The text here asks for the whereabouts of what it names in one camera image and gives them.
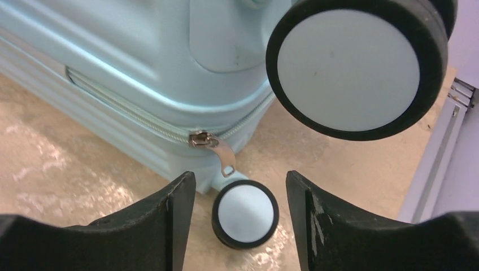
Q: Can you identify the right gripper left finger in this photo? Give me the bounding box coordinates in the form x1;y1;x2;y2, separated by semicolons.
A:
1;172;196;270

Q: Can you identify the light blue suitcase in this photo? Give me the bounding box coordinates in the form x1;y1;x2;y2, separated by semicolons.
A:
1;1;459;250

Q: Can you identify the aluminium table edge rail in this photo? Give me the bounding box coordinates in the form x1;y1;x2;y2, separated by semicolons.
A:
397;78;478;223

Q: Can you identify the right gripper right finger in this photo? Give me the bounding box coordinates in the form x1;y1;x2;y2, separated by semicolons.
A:
286;171;478;270

